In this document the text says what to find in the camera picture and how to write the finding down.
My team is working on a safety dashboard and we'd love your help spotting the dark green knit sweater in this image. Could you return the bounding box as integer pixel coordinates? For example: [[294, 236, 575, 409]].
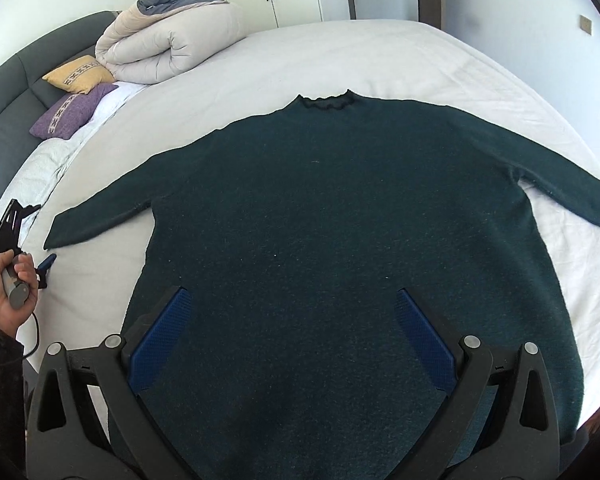
[[45, 93, 600, 479]]

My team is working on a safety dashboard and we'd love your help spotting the left forearm dark sleeve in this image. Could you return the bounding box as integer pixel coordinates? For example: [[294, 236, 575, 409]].
[[0, 328, 26, 479]]

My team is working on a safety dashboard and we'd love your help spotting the person's left hand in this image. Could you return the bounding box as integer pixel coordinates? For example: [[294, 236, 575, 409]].
[[0, 250, 40, 338]]

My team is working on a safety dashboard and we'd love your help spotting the white bed sheet mattress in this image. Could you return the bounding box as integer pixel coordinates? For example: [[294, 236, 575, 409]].
[[23, 21, 600, 426]]

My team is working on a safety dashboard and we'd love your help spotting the white pillow under cushions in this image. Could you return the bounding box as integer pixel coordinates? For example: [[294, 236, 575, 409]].
[[0, 81, 145, 220]]

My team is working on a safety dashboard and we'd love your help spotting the purple patterned pillow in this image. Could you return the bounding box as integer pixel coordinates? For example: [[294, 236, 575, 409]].
[[29, 84, 118, 140]]

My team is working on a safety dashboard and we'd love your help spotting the dark green upholstered headboard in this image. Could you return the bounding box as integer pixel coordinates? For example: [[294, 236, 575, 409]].
[[0, 11, 116, 198]]

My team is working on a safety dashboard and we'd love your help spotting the yellow patterned pillow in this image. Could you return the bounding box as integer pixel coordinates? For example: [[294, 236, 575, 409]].
[[42, 55, 114, 94]]

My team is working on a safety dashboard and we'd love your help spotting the folded beige duvet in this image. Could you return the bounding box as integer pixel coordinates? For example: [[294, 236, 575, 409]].
[[95, 0, 247, 84]]

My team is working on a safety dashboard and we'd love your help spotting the black cable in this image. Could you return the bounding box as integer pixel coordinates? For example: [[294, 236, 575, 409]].
[[19, 309, 41, 361]]

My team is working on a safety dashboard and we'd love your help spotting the wall light switch plate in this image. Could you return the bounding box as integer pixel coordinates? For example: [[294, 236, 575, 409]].
[[579, 15, 593, 36]]

